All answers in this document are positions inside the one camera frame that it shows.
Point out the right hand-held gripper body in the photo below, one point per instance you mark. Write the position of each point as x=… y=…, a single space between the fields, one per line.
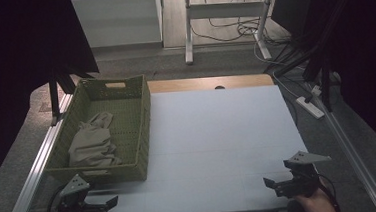
x=301 y=181

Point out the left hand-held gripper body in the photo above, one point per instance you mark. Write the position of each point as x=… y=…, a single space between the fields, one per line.
x=79 y=207

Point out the beige cloth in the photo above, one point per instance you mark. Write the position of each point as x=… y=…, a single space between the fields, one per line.
x=90 y=146

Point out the green woven basket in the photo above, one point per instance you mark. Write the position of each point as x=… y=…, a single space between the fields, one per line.
x=123 y=124

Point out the person's right hand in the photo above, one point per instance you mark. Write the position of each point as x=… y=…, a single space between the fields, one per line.
x=316 y=205

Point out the white foam mat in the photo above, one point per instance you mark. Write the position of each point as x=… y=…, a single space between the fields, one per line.
x=222 y=143

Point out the white power strip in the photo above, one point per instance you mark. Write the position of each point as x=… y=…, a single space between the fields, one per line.
x=309 y=107

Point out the white plug adapter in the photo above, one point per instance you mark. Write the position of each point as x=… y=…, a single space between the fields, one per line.
x=316 y=91

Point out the black metal stand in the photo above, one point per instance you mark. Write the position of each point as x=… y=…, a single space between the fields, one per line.
x=324 y=83
x=54 y=95

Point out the dark round table grommet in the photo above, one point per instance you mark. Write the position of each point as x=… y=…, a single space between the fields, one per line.
x=219 y=87

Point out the black curtain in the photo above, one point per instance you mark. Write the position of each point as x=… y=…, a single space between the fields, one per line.
x=12 y=64
x=366 y=56

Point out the white cabinet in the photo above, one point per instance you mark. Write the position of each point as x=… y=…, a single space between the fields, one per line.
x=116 y=20

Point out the aluminium rail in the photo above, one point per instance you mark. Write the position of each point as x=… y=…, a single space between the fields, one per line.
x=353 y=154
x=36 y=170

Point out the white desk frame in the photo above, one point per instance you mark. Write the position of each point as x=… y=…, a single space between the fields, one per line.
x=226 y=9

